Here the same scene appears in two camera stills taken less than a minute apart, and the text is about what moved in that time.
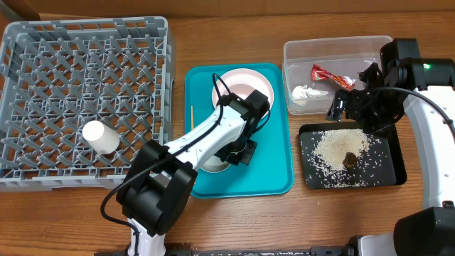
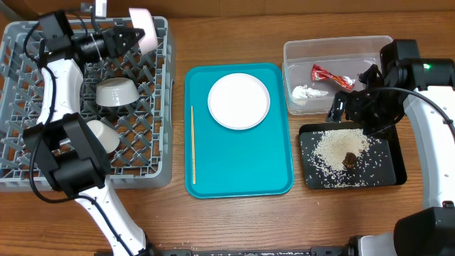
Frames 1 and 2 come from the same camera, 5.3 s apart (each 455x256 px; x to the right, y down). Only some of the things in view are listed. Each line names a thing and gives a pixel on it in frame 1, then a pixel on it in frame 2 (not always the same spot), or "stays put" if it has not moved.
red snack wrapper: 318,73 stays put
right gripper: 354,105 stays put
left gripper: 247,157 to 114,37
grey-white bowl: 215,164 to 116,91
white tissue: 303,92 stays put
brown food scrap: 350,161 stays put
